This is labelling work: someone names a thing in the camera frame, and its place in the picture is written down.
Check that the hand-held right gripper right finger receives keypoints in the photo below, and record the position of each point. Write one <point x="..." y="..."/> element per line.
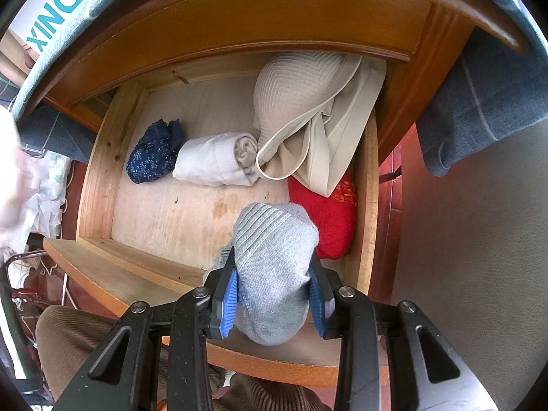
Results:
<point x="317" y="308"/>

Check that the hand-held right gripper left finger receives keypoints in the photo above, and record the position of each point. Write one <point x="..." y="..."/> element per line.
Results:
<point x="229" y="304"/>

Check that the grey ribbed sock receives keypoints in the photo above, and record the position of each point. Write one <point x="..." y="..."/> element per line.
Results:
<point x="274" y="274"/>

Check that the wooden drawer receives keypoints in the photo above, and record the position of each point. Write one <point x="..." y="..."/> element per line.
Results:
<point x="141" y="265"/>

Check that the dark blue speckled sock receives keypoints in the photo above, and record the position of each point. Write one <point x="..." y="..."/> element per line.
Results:
<point x="150" y="158"/>

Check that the beige ribbed bra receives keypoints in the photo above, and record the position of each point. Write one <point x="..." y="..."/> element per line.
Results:
<point x="291" y="94"/>

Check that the cream rolled underwear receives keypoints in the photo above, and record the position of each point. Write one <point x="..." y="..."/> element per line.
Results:
<point x="205" y="158"/>

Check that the red embroidered cloth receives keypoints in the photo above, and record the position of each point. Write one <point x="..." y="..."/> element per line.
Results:
<point x="338" y="222"/>

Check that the white floral bedding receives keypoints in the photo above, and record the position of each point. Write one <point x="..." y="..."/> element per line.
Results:
<point x="47" y="188"/>

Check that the wooden nightstand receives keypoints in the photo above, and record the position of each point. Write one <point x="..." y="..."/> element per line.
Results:
<point x="257" y="21"/>

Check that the grey plaid bedding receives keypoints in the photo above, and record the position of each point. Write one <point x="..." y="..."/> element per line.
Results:
<point x="8" y="92"/>

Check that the white shoe box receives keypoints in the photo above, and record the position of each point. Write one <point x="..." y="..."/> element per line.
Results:
<point x="55" y="13"/>

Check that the black curved frame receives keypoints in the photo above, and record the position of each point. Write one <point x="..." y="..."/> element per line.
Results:
<point x="17" y="329"/>

